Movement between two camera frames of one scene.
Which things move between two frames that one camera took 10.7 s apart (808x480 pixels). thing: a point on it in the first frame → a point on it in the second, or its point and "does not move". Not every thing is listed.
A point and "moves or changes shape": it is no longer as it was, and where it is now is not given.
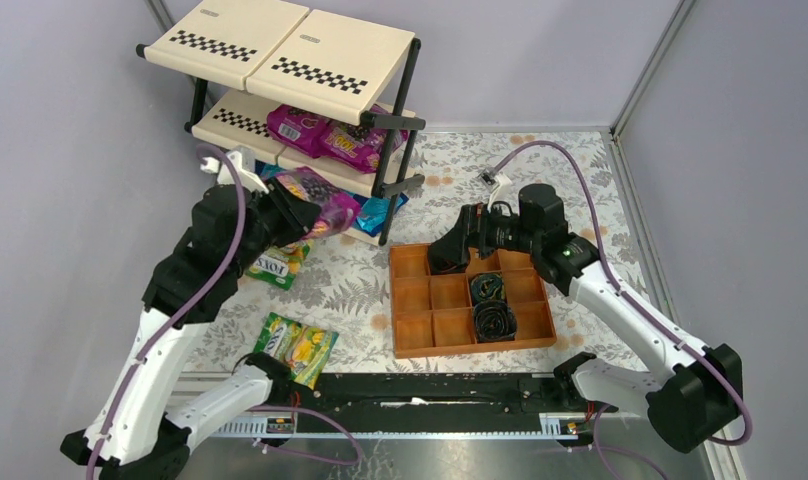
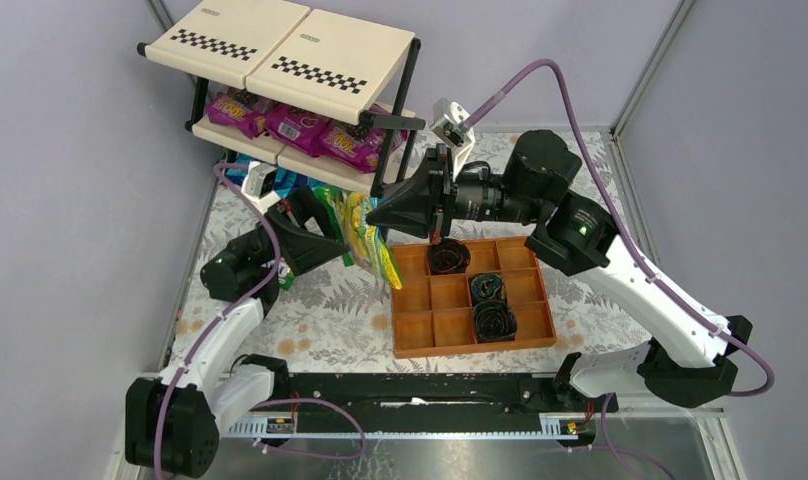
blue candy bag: (267, 170) moves or changes shape
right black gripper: (475, 229) → (440, 196)
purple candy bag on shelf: (363, 148) does not move
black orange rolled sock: (448, 257) does not move
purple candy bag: (338, 208) → (225, 109)
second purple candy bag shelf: (294, 128) does not move
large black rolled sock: (494, 321) does not move
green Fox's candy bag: (305, 350) → (365, 245)
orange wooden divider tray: (434, 312) does not move
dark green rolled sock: (487, 287) does not move
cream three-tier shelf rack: (301, 88) does not move
